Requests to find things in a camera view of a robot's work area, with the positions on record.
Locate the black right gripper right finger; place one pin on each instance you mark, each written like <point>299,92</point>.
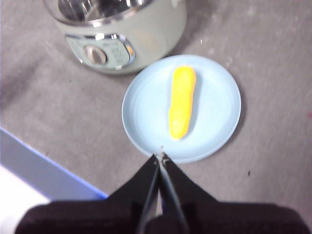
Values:
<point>180,187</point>

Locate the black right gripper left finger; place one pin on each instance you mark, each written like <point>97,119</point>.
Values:
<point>141,185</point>

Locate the yellow corn cob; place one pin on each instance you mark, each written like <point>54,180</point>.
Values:
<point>182,102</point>

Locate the blue round plate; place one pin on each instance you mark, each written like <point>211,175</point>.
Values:
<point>214,109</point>

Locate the pale green electric steamer pot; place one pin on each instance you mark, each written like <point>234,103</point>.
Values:
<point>158,36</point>

